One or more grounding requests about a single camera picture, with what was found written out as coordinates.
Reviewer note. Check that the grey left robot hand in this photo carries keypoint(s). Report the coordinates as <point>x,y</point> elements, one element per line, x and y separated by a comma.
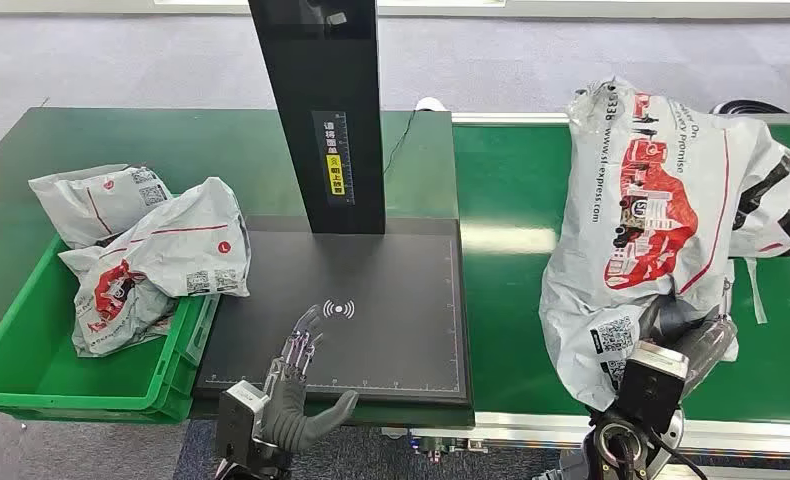
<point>289,411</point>

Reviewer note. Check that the large courier bag black lettering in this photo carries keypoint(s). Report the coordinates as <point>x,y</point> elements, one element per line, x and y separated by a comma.
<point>660,166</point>

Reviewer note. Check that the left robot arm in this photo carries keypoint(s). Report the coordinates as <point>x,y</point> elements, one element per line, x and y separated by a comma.
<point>252,469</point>

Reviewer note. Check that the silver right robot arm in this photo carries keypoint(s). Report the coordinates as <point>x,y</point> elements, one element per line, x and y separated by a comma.
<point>623,450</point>

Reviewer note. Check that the courier bag red L dot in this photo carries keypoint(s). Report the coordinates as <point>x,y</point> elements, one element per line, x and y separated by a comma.
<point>183,248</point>

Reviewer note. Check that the crumpled courier bag red print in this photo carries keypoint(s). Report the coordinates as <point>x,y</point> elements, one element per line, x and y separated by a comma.
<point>113,311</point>

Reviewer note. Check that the yellow black label sticker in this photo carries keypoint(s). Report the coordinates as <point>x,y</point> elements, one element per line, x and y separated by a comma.
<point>334,159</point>

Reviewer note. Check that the green plastic crate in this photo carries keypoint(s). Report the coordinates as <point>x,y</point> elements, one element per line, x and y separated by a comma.
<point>30,371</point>

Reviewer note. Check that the small grey courier bag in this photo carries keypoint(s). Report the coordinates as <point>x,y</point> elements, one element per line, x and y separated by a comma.
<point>93,202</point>

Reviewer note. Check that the small white round object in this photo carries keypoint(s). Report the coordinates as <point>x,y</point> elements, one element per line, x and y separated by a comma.
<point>431,104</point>

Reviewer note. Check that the black round object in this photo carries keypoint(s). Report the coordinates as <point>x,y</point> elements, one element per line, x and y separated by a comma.
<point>746,106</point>

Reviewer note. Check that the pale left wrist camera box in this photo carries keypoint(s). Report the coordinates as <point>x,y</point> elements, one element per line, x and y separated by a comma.
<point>239,414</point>

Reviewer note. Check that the green conveyor belt aluminium frame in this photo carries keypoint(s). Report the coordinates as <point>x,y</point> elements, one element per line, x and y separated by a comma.
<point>501,298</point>

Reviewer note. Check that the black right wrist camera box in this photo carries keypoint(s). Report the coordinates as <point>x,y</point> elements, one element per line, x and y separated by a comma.
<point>650,391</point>

